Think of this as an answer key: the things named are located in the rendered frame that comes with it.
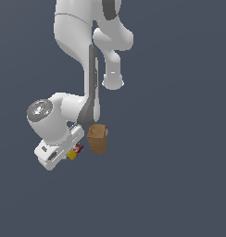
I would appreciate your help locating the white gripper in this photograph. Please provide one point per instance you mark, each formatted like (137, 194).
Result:
(57, 148)

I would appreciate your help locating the yellow and red box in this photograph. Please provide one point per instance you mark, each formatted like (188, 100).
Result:
(74, 151)

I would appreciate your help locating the brown cardboard box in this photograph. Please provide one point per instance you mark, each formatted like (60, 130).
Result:
(97, 139)

